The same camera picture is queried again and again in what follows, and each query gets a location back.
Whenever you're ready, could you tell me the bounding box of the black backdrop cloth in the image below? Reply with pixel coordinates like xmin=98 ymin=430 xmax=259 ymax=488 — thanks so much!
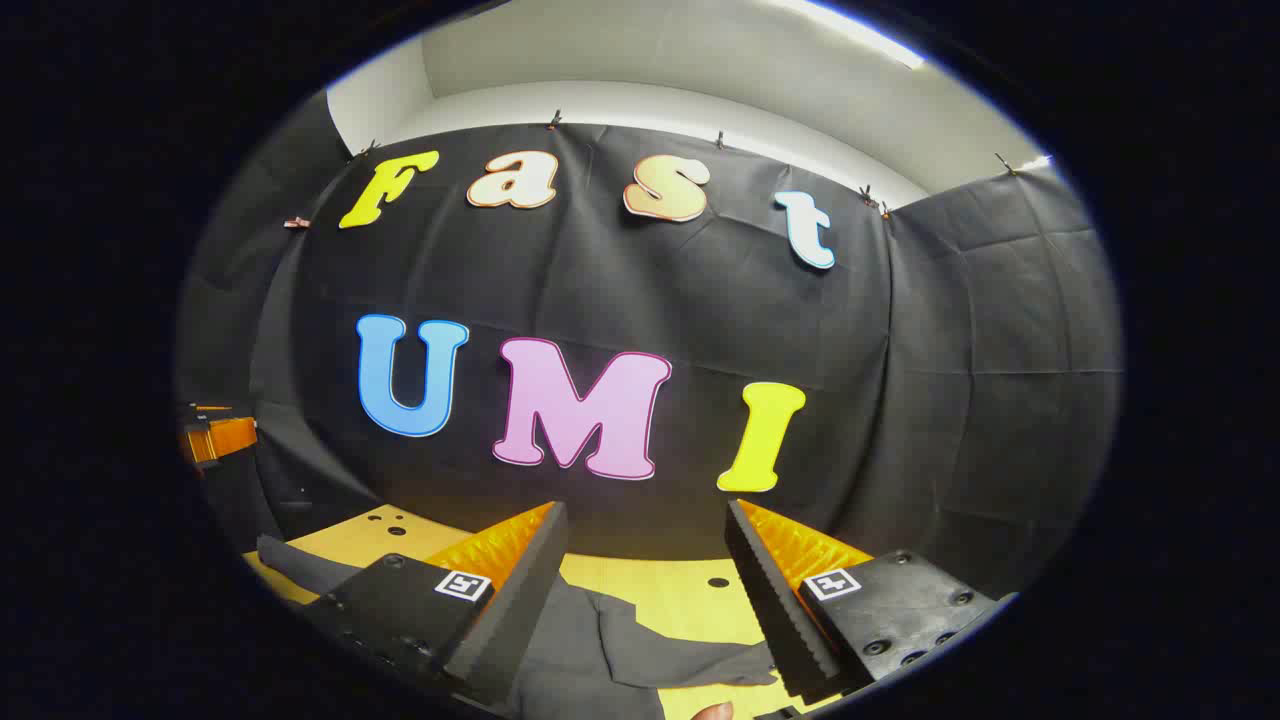
xmin=175 ymin=95 xmax=1126 ymax=601

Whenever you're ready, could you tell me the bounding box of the grey collared shirt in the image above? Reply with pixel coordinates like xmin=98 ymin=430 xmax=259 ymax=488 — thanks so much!
xmin=257 ymin=535 xmax=781 ymax=720

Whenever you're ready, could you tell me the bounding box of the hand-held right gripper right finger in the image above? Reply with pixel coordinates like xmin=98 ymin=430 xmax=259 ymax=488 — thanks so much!
xmin=725 ymin=498 xmax=1016 ymax=706

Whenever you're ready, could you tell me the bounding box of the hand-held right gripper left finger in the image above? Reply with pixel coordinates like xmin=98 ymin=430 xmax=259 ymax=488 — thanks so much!
xmin=300 ymin=500 xmax=571 ymax=706

